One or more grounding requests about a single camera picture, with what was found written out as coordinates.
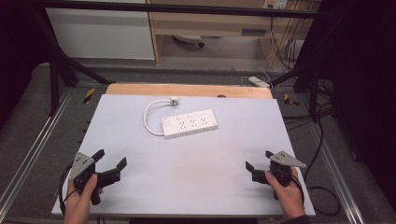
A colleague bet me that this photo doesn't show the aluminium rail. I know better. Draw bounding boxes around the aluminium rail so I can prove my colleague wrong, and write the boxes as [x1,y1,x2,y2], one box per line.
[306,119,366,224]
[0,88,76,216]

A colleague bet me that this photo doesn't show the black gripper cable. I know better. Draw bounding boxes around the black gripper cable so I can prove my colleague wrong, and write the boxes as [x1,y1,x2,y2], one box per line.
[290,173,306,207]
[58,163,79,217]

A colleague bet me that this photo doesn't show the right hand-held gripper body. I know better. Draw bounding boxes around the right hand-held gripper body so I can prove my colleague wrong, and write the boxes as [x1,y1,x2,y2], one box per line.
[251,150,308,201]

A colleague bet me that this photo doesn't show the white floor power strip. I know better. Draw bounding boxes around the white floor power strip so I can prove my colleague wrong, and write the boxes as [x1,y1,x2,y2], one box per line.
[247,76,271,89]

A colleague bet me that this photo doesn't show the white power strip cable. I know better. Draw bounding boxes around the white power strip cable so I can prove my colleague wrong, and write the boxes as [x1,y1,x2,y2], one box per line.
[143,98,172,137]

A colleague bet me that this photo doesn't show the wooden desk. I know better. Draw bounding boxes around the wooden desk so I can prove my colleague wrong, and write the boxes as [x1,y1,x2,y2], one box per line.
[146,0,322,66]

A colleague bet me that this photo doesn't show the office chair base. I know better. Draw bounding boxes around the office chair base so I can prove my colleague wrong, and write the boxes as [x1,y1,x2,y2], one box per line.
[172,35,205,49]

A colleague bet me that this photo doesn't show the black curtain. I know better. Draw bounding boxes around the black curtain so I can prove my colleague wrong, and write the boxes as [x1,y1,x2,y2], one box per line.
[298,0,396,213]
[0,0,55,125]

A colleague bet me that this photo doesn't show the hanging cable bundle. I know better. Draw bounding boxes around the hanging cable bundle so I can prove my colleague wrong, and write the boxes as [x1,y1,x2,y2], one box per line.
[266,0,307,70]

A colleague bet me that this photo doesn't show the black horizontal frame bar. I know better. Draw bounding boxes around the black horizontal frame bar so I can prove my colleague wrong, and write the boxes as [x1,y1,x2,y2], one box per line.
[29,0,331,20]

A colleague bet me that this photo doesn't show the white wall socket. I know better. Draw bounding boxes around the white wall socket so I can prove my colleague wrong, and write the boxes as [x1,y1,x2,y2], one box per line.
[262,0,289,10]

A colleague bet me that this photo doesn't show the white cabinet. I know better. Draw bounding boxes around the white cabinet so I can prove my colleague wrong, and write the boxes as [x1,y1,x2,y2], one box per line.
[45,0,156,61]

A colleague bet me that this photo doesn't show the person's right hand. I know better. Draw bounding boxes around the person's right hand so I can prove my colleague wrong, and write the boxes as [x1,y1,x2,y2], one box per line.
[264,166,308,220]

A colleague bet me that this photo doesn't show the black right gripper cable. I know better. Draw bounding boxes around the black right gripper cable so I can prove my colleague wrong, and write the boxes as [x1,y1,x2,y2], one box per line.
[290,173,306,207]

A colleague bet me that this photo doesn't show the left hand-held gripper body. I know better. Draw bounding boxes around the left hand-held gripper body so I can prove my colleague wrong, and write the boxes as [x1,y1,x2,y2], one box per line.
[68,151,122,206]

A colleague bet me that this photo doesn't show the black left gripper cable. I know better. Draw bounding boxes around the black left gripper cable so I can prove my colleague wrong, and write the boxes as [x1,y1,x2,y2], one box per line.
[58,163,79,217]

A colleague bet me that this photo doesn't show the wooden board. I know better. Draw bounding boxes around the wooden board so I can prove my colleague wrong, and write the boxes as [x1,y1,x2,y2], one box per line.
[105,82,274,100]

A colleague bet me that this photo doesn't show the black floor cable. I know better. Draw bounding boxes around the black floor cable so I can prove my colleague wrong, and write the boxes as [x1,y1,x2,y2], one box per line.
[281,102,342,217]

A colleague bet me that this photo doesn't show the black metal stand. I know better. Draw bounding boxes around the black metal stand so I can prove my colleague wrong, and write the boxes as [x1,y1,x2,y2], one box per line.
[31,6,116,117]
[271,52,328,123]

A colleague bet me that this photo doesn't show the yellow black striped tape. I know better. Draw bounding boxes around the yellow black striped tape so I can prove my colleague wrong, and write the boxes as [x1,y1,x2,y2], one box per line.
[82,87,96,105]
[283,92,301,107]

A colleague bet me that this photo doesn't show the person's left hand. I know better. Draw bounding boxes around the person's left hand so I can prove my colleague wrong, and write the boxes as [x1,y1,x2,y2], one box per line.
[63,174,104,224]

